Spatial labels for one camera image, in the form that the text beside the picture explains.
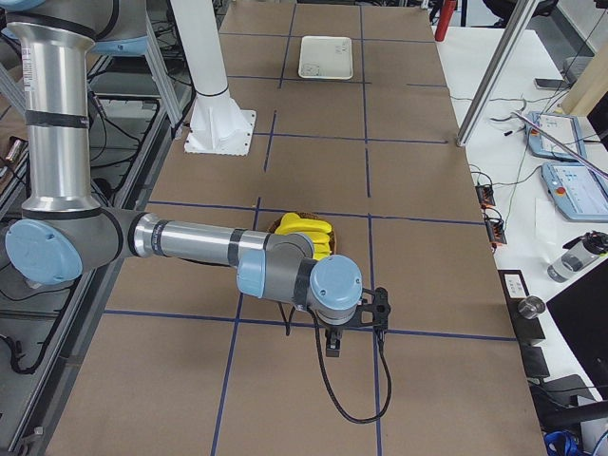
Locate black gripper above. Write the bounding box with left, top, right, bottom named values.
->
left=321, top=321, right=357, bottom=357

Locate translucent yellow banana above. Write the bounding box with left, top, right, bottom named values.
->
left=275, top=212, right=333, bottom=235

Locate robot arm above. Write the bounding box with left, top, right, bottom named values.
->
left=2, top=1, right=362, bottom=356
left=1, top=1, right=147, bottom=56

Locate brown wicker basket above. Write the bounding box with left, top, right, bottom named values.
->
left=268, top=212, right=344, bottom=260

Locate metal cup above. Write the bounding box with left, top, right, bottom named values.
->
left=517, top=295, right=546, bottom=320

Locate black monitor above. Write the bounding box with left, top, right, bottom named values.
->
left=548, top=260, right=608, bottom=399

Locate clear water bottle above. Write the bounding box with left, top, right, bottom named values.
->
left=547, top=231, right=607, bottom=283

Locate white rectangular tray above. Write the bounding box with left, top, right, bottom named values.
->
left=298, top=35, right=353, bottom=81

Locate near teach pendant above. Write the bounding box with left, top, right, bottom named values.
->
left=541, top=162, right=607, bottom=222

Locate teach pendant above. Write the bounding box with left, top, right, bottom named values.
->
left=541, top=162, right=607, bottom=222
left=525, top=111, right=587, bottom=162

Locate far teach pendant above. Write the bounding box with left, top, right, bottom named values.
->
left=525, top=111, right=587, bottom=162

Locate thin metal stand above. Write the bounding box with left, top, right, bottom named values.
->
left=490, top=109, right=607, bottom=179

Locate black phone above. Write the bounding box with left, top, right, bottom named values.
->
left=534, top=78, right=571, bottom=91

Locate red cylinder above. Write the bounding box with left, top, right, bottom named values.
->
left=434, top=0, right=457, bottom=42

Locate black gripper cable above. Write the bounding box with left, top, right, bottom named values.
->
left=282, top=303, right=393, bottom=424

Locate white pedestal column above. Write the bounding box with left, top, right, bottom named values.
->
left=171, top=0, right=257, bottom=156

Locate aluminium frame post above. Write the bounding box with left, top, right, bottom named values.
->
left=456, top=0, right=539, bottom=147

